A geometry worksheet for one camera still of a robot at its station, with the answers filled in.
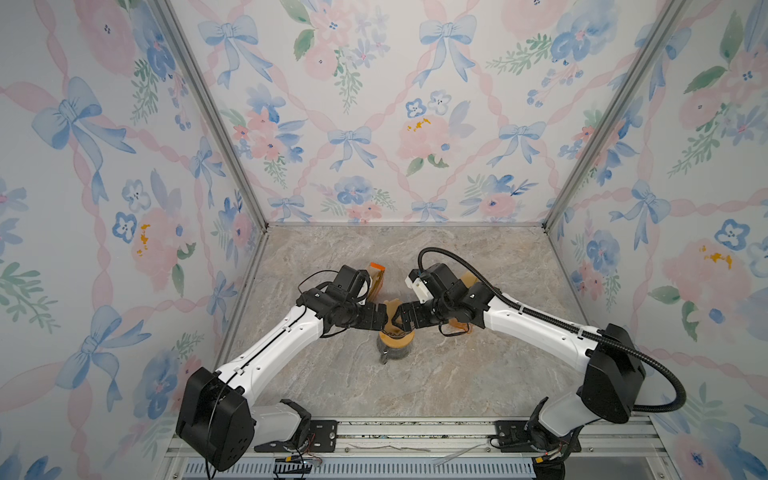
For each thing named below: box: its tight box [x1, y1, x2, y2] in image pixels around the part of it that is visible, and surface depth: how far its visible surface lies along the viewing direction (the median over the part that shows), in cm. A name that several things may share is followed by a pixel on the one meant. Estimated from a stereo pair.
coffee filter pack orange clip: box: [367, 262, 386, 302], surface depth 97 cm
